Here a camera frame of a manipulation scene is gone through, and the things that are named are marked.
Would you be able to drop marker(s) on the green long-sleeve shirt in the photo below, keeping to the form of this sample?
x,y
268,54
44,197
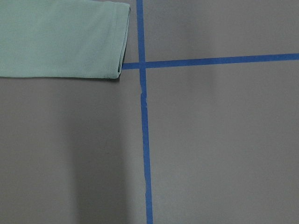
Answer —
x,y
63,38

